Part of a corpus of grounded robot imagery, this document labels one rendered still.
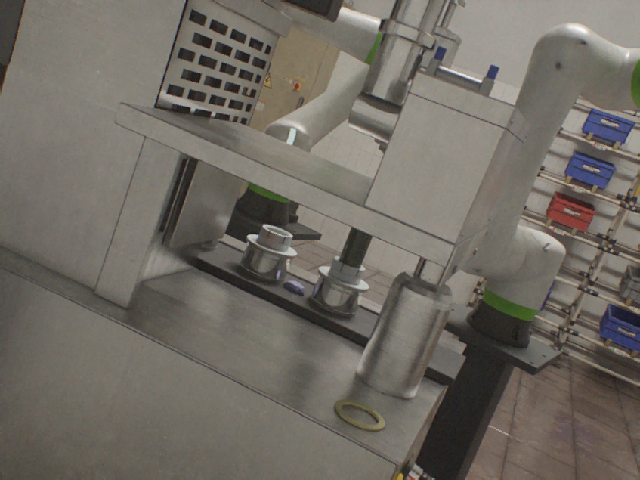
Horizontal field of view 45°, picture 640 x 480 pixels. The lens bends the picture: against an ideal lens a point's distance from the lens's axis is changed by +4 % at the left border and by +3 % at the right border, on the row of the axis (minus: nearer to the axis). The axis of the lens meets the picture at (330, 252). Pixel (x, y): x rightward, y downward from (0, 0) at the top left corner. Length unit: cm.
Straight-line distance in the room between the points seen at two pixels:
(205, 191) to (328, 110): 126
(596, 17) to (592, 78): 486
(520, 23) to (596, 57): 489
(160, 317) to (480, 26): 586
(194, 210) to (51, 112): 18
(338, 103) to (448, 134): 153
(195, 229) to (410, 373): 31
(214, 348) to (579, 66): 103
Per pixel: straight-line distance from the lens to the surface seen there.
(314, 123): 213
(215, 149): 67
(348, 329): 94
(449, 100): 61
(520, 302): 171
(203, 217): 93
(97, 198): 81
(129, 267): 78
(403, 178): 62
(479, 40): 650
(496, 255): 159
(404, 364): 81
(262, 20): 90
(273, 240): 100
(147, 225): 77
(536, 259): 168
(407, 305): 79
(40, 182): 85
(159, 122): 69
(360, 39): 197
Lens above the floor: 130
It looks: 12 degrees down
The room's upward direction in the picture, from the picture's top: 21 degrees clockwise
